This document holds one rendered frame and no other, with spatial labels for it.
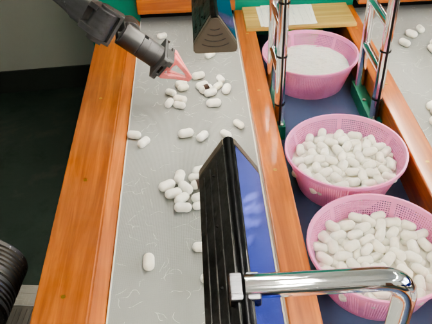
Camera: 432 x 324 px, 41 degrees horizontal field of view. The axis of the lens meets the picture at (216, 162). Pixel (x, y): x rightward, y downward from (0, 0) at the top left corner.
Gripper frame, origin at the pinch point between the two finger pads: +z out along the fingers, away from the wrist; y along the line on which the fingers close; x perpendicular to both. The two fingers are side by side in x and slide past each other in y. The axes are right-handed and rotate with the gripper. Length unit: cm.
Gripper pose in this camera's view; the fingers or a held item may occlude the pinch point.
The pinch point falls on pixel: (188, 77)
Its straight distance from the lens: 144.1
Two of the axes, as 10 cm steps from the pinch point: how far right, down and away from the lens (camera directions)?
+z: 7.8, 4.7, 4.2
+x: -6.3, 6.3, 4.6
